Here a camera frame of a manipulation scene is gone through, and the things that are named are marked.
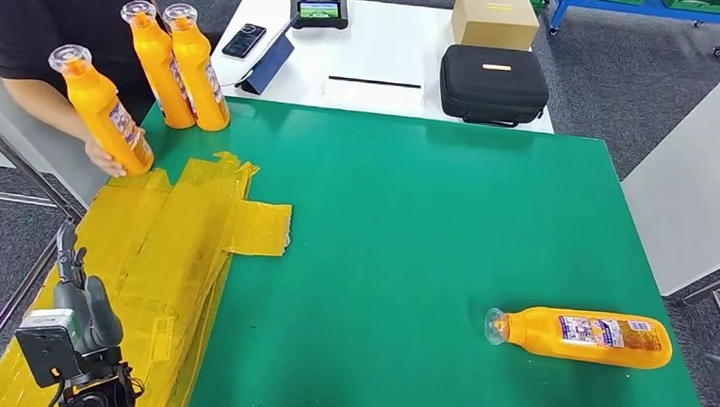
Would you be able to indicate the tablet with blue cover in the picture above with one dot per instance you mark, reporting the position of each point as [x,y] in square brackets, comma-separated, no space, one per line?
[271,65]

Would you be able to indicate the black zippered carry case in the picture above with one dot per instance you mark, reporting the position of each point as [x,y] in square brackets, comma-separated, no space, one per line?
[493,88]

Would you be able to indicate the black remote controller with screen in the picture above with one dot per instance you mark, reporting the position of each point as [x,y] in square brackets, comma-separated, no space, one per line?
[318,13]

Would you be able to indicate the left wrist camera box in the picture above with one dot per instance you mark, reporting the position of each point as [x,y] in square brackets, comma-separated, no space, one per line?
[48,349]

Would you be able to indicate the orange bottle with clear cap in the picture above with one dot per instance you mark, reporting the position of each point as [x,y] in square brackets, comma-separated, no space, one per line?
[198,73]
[155,71]
[97,108]
[533,333]

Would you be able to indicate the person's right forearm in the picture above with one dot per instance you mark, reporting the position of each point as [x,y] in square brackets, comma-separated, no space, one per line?
[40,107]

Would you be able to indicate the black smartphone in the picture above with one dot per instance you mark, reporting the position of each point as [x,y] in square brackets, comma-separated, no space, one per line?
[244,40]

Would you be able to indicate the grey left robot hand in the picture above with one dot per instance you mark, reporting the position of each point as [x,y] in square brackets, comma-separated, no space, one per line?
[96,317]

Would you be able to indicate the person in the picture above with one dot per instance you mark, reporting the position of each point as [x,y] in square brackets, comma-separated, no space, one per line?
[52,14]

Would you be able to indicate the person's right hand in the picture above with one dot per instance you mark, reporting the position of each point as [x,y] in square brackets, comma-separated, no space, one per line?
[103,158]

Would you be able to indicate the metal table frame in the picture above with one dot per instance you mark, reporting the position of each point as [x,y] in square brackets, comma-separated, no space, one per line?
[75,213]

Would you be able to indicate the white side table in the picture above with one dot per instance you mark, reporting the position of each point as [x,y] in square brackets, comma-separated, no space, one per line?
[699,179]

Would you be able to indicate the brown cardboard box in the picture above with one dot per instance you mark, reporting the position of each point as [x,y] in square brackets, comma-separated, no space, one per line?
[495,20]

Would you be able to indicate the yellow tape patch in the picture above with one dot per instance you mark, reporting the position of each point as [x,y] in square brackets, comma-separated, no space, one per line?
[162,265]

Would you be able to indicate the thin black strip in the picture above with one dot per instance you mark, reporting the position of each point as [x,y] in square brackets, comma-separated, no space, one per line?
[374,82]

